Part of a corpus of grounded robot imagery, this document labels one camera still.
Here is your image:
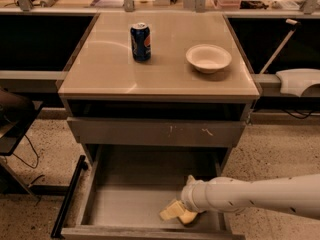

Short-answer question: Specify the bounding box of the black chair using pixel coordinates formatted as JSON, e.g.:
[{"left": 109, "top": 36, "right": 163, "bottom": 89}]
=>
[{"left": 0, "top": 89, "right": 43, "bottom": 197}]

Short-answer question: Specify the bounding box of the open middle drawer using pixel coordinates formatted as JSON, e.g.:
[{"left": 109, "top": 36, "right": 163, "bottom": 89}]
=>
[{"left": 62, "top": 145, "right": 245, "bottom": 240}]

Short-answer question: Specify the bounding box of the yellow sponge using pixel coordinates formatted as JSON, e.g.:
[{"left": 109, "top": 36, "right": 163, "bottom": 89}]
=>
[{"left": 178, "top": 210, "right": 198, "bottom": 225}]

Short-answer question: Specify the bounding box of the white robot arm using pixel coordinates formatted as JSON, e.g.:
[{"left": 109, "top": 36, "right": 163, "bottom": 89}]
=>
[{"left": 159, "top": 174, "right": 320, "bottom": 224}]

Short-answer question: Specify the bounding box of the closed top drawer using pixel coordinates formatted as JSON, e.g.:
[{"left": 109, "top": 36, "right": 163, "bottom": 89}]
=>
[{"left": 67, "top": 117, "right": 245, "bottom": 147}]

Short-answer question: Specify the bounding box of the grey drawer cabinet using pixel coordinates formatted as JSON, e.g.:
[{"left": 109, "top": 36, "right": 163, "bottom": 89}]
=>
[{"left": 57, "top": 11, "right": 261, "bottom": 240}]

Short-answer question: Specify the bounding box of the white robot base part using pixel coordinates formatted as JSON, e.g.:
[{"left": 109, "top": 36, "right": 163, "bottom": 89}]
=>
[{"left": 276, "top": 68, "right": 320, "bottom": 97}]

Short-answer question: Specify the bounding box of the blue pepsi can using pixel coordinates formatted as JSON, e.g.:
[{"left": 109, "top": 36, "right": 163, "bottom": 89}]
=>
[{"left": 130, "top": 22, "right": 151, "bottom": 62}]

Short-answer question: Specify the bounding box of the black cable on floor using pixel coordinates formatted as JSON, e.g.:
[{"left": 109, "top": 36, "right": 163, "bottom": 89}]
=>
[{"left": 11, "top": 133, "right": 40, "bottom": 170}]

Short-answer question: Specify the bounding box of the white stick with tip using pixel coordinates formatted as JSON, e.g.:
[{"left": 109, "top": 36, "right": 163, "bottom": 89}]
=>
[{"left": 260, "top": 19, "right": 301, "bottom": 74}]

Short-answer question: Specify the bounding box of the white bowl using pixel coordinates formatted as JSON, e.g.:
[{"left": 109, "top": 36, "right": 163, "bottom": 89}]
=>
[{"left": 186, "top": 44, "right": 232, "bottom": 74}]

